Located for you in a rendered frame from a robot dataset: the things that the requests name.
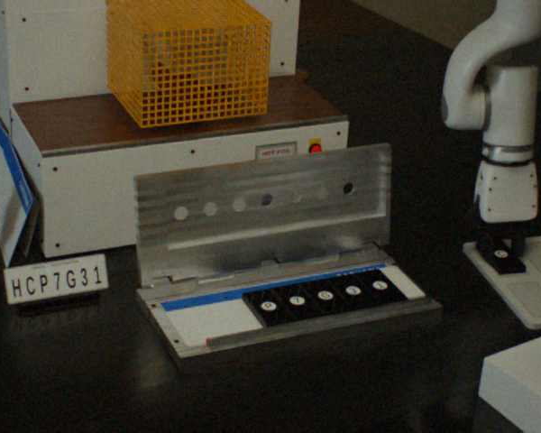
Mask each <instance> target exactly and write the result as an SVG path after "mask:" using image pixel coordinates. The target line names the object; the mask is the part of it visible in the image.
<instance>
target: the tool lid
mask: <svg viewBox="0 0 541 433"><path fill-rule="evenodd" d="M390 178H391V144H389V143H376V144H370V145H363V146H354V147H348V149H341V150H332V151H326V152H312V153H305V154H298V155H290V156H283V157H276V158H269V159H261V160H254V161H240V162H233V163H227V164H219V165H211V166H205V167H197V168H189V169H183V170H176V171H168V172H162V173H154V174H147V175H140V176H133V190H134V209H135V229H136V248H137V268H138V282H139V283H140V284H141V285H146V284H153V282H152V278H157V277H162V276H168V275H169V277H170V278H171V279H172V280H174V281H175V280H180V279H186V278H191V277H198V281H197V283H202V282H208V281H219V280H223V279H229V278H233V276H234V272H233V271H235V270H241V269H247V268H252V267H258V266H261V260H263V259H270V258H275V257H276V259H277V260H278V261H279V262H286V261H292V260H297V259H302V258H303V259H305V260H306V263H304V265H305V266H306V265H312V264H318V263H323V262H328V261H333V260H338V259H339V253H341V252H347V251H352V250H359V249H362V244H366V243H371V242H375V244H377V245H378V246H382V245H386V244H390ZM348 182H351V183H352V184H353V189H352V190H351V192H349V193H347V195H345V193H344V185H345V184H346V183H348ZM322 186H325V187H326V194H325V196H324V197H322V198H318V197H317V195H316V192H317V190H318V188H320V187H322ZM293 190H298V191H299V198H298V200H297V201H295V202H291V201H290V200H289V196H290V193H291V192H292V191H293ZM266 195H271V196H272V202H271V203H270V204H269V205H268V206H263V205H262V204H261V199H262V197H263V196H266ZM238 198H242V199H243V200H244V206H243V208H240V209H238V210H235V209H234V208H233V203H234V201H235V200H237V199H238ZM210 202H212V203H214V204H215V210H214V212H213V213H211V214H206V213H205V210H204V208H205V205H206V204H207V203H210ZM178 207H185V208H186V215H185V216H184V217H183V218H181V219H177V218H175V211H176V209H177V208H178Z"/></svg>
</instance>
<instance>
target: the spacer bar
mask: <svg viewBox="0 0 541 433"><path fill-rule="evenodd" d="M381 270H382V271H383V272H384V273H385V274H386V276H387V277H388V278H389V279H390V280H391V281H392V282H393V283H394V284H395V285H396V287H397V288H398V289H399V290H400V291H401V292H402V293H403V294H405V295H406V296H407V297H408V299H417V298H422V297H425V294H424V293H423V292H422V291H421V290H420V289H419V288H417V287H416V285H415V284H414V283H413V282H412V281H411V280H410V279H409V278H408V277H407V276H406V275H405V274H404V273H402V272H401V271H400V270H399V269H398V268H397V267H396V266H391V267H387V268H381Z"/></svg>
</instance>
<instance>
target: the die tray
mask: <svg viewBox="0 0 541 433"><path fill-rule="evenodd" d="M502 241H503V242H504V243H505V244H506V245H507V246H508V247H509V248H510V250H511V238H510V239H502ZM476 244H477V243H467V244H464V245H463V251H464V253H465V254H466V255H467V256H468V257H469V259H470V260H471V261H472V262H473V265H474V266H476V267H477V268H478V269H479V271H480V272H481V273H482V274H483V275H484V277H485V278H486V279H487V280H488V281H489V283H490V284H491V285H492V286H493V289H494V290H495V291H497V292H498V294H499V295H500V296H501V297H502V298H503V299H504V300H505V301H506V302H507V303H508V305H509V306H510V307H511V308H512V310H513V312H514V313H515V314H516V315H517V316H518V318H519V319H520V320H521V321H522V323H523V324H524V325H526V326H527V327H529V328H532V329H539V328H541V236H533V237H526V242H525V251H523V252H522V257H521V258H519V260H520V261H521V262H523V264H525V265H526V266H527V271H526V272H525V273H514V274H504V275H498V274H497V273H496V272H495V270H494V269H493V268H492V267H491V266H490V263H489V262H488V261H487V260H486V259H485V258H484V257H483V256H481V253H480V252H479V250H478V249H477V248H476Z"/></svg>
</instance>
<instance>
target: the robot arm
mask: <svg viewBox="0 0 541 433"><path fill-rule="evenodd" d="M538 39H541V0H497V3H496V9H495V12H494V13H493V15H492V16H491V17H490V18H489V19H487V20H486V21H485V22H483V23H481V24H480V25H479V26H476V27H475V29H474V30H473V31H471V32H470V33H469V34H468V35H467V36H466V37H465V38H464V39H463V40H462V41H461V42H460V43H459V45H458V46H457V48H456V49H455V50H454V54H452V55H451V57H450V60H449V61H448V64H447V67H446V71H445V81H444V87H443V95H442V99H441V102H442V105H441V111H442V118H443V121H444V122H445V125H446V126H447V127H449V128H452V129H454V130H483V146H482V154H483V155H485V156H487V157H485V161H481V166H480V169H479V174H478V179H477V184H476V190H475V191H474V200H473V204H472V206H471V207H470V208H469V210H468V211H467V212H466V214H465V215H464V216H463V220H464V221H465V222H467V223H468V224H469V225H470V226H472V227H473V228H474V229H476V230H477V231H478V233H479V234H480V235H481V249H480V251H481V256H483V257H484V258H486V259H487V260H492V252H493V238H492V237H491V232H492V229H493V227H494V224H495V223H508V222H514V226H515V231H513V232H512V237H511V251H512V252H513V253H514V254H515V255H516V256H517V257H518V258H521V257H522V252H523V251H525V242H526V235H527V234H528V232H529V229H530V228H531V227H532V226H533V225H534V224H535V223H536V221H538V220H539V219H540V218H541V207H540V206H539V205H538V204H537V181H536V166H535V163H534V162H533V161H531V160H530V159H532V158H533V152H534V136H535V121H536V92H537V78H538V67H537V66H536V65H534V64H531V63H527V62H520V61H500V62H494V63H491V64H489V65H488V66H487V72H486V81H485V83H483V84H473V81H474V79H475V77H477V74H478V72H479V71H480V69H481V68H482V66H483V65H484V64H485V63H486V62H487V61H489V60H490V59H491V58H493V57H494V56H496V55H498V54H500V53H502V52H504V51H505V50H508V49H510V48H513V47H516V46H519V45H521V44H525V43H529V42H532V41H536V40H538ZM476 216H479V217H481V223H479V222H478V221H477V220H476Z"/></svg>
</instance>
